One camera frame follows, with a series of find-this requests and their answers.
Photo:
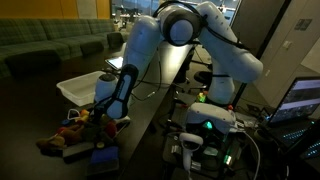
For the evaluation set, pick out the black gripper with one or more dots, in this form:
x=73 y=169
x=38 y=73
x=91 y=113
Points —
x=98 y=112

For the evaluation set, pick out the yellow plush toy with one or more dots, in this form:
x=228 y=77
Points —
x=84 y=115

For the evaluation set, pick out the yellow round peg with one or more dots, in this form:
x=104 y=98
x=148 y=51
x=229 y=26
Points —
x=100 y=145

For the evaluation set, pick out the small blue block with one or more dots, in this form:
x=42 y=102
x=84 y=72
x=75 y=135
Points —
x=65 y=122

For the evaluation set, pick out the brown plush toy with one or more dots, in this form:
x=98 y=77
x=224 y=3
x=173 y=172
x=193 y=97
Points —
x=60 y=138

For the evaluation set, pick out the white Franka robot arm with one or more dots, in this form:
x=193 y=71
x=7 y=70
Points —
x=226 y=56

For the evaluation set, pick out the white plastic bin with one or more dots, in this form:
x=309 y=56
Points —
x=80 y=87

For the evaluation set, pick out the tablet with lit screen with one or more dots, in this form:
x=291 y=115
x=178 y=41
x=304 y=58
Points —
x=115 y=62

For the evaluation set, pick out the dark chair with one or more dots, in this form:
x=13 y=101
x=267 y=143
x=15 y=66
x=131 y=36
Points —
x=115 y=39

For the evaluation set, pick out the green plaid sofa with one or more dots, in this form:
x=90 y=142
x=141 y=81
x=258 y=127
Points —
x=50 y=33

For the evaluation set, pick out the white VR controller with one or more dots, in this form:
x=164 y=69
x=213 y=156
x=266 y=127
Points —
x=188 y=146

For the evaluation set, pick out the small green yellow object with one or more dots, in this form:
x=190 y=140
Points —
x=201 y=97

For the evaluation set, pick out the black office chair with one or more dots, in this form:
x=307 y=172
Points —
x=203 y=78

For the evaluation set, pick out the white VR headset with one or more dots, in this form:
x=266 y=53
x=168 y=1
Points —
x=210 y=116

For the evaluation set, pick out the small red knob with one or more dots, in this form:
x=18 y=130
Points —
x=230 y=107

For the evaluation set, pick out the open black laptop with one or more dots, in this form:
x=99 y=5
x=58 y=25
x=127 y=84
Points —
x=300 y=100

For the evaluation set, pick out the black keyboard lit keys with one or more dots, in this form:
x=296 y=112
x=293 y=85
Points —
x=311 y=150

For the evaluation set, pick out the white wall outlet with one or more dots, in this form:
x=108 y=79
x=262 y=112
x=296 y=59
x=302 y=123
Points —
x=267 y=72

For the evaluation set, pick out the white wall switch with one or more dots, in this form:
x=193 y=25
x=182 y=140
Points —
x=287 y=44

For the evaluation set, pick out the grey wall sign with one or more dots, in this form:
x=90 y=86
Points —
x=303 y=23

